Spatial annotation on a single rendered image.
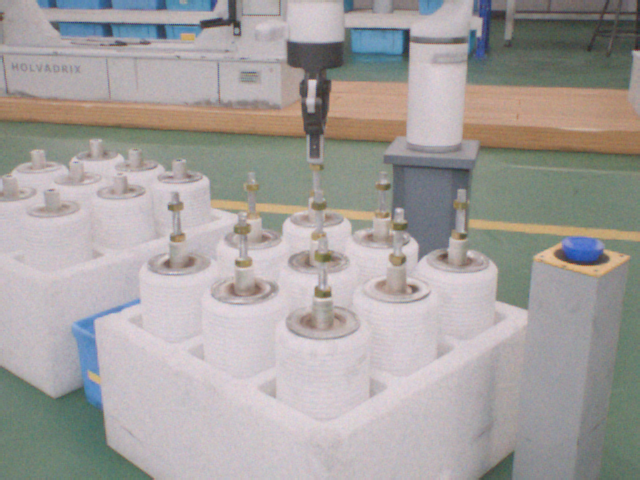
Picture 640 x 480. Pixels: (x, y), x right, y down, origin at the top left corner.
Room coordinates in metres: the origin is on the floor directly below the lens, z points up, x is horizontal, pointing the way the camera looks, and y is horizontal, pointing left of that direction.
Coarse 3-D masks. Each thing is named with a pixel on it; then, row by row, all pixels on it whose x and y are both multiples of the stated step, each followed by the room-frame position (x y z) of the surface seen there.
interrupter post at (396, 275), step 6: (390, 264) 0.80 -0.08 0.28; (402, 264) 0.80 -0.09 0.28; (390, 270) 0.79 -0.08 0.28; (396, 270) 0.79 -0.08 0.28; (402, 270) 0.79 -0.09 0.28; (390, 276) 0.79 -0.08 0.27; (396, 276) 0.79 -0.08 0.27; (402, 276) 0.79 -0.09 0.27; (390, 282) 0.79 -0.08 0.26; (396, 282) 0.79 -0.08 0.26; (402, 282) 0.79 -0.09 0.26; (390, 288) 0.79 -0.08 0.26; (396, 288) 0.79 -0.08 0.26; (402, 288) 0.79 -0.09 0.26
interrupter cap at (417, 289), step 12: (372, 276) 0.83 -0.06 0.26; (384, 276) 0.83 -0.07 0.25; (408, 276) 0.83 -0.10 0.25; (372, 288) 0.79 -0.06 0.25; (384, 288) 0.80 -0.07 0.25; (408, 288) 0.80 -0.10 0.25; (420, 288) 0.79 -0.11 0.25; (384, 300) 0.76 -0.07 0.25; (396, 300) 0.76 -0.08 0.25; (408, 300) 0.76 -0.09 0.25
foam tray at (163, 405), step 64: (128, 320) 0.87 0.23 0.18; (512, 320) 0.87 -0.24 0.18; (128, 384) 0.83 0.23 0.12; (192, 384) 0.74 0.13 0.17; (256, 384) 0.72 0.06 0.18; (384, 384) 0.72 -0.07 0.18; (448, 384) 0.74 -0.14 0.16; (512, 384) 0.84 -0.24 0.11; (128, 448) 0.84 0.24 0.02; (192, 448) 0.74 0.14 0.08; (256, 448) 0.67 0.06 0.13; (320, 448) 0.61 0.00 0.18; (384, 448) 0.67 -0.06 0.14; (448, 448) 0.75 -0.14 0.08; (512, 448) 0.85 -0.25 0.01
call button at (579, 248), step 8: (568, 240) 0.74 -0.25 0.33; (576, 240) 0.74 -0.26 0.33; (584, 240) 0.74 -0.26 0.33; (592, 240) 0.74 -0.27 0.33; (568, 248) 0.72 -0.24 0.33; (576, 248) 0.72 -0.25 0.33; (584, 248) 0.72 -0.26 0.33; (592, 248) 0.72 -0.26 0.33; (600, 248) 0.72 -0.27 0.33; (568, 256) 0.73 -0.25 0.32; (576, 256) 0.72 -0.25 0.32; (584, 256) 0.72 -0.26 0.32; (592, 256) 0.72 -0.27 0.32
